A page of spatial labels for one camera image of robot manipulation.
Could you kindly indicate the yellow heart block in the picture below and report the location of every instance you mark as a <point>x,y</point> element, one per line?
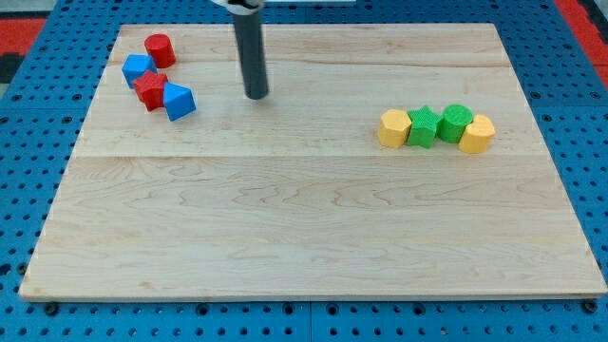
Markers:
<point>478,135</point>

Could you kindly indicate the light wooden board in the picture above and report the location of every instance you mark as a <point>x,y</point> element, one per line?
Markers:
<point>293,197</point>

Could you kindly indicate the blue cube block right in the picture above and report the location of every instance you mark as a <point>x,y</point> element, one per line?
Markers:
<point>178,101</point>

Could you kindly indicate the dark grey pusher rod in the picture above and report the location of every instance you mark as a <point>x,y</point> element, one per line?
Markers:
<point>251,52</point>

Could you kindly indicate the blue cube block left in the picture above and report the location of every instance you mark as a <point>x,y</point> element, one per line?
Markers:
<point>135,65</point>

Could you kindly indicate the blue cube block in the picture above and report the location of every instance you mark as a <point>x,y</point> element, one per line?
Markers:
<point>178,101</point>
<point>135,65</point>

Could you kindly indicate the yellow hexagon block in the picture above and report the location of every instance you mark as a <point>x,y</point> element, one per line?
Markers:
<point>394,127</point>

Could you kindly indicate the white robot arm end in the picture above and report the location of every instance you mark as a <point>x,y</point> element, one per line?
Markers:
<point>241,7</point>

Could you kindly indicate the green cylinder block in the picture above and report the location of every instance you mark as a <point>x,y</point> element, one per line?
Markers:
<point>456,117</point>

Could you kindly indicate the green star block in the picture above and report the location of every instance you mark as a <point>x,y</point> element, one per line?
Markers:
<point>424,127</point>

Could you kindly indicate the red cylinder block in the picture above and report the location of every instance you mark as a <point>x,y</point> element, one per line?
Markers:
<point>160,48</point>

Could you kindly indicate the red star block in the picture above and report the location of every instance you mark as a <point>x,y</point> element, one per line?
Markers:
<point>149,88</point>

